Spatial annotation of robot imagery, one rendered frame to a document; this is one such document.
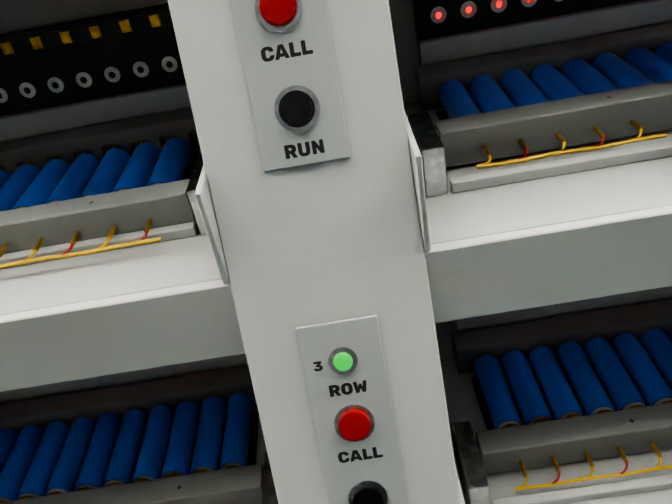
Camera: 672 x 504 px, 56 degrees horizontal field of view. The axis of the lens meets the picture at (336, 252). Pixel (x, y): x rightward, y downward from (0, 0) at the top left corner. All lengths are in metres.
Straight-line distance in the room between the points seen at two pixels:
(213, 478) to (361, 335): 0.18
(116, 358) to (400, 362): 0.15
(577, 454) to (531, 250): 0.17
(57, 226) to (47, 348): 0.07
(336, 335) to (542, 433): 0.18
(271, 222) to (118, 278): 0.09
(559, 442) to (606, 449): 0.03
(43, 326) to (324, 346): 0.14
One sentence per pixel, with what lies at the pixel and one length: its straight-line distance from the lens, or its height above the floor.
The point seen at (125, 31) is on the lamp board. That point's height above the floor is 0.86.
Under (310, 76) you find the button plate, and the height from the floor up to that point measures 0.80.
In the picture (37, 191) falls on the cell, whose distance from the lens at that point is 0.43.
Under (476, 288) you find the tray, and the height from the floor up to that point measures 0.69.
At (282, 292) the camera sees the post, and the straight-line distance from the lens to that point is 0.30.
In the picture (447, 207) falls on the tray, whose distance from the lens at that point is 0.33.
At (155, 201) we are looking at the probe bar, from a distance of 0.35.
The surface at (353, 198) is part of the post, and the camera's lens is 0.29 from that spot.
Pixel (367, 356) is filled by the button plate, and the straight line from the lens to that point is 0.31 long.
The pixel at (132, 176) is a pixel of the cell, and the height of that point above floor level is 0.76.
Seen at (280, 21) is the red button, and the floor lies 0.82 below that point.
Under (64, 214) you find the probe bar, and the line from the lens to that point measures 0.37.
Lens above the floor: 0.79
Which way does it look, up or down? 13 degrees down
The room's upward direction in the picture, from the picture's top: 10 degrees counter-clockwise
